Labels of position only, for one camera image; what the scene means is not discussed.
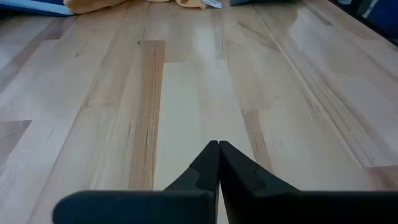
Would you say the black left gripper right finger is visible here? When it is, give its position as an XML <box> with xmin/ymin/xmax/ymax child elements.
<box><xmin>220</xmin><ymin>141</ymin><xmax>398</xmax><ymax>224</ymax></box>

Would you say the navy white striped fabric bin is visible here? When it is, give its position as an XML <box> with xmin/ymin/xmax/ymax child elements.
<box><xmin>0</xmin><ymin>0</ymin><xmax>75</xmax><ymax>17</ymax></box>

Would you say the white handwritten paper label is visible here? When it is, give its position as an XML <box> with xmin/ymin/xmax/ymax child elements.
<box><xmin>200</xmin><ymin>0</ymin><xmax>223</xmax><ymax>9</ymax></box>

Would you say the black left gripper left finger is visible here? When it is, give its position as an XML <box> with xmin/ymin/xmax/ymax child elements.
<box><xmin>52</xmin><ymin>140</ymin><xmax>221</xmax><ymax>224</ymax></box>

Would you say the orange towel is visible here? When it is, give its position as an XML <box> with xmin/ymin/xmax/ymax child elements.
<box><xmin>63</xmin><ymin>0</ymin><xmax>208</xmax><ymax>15</ymax></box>

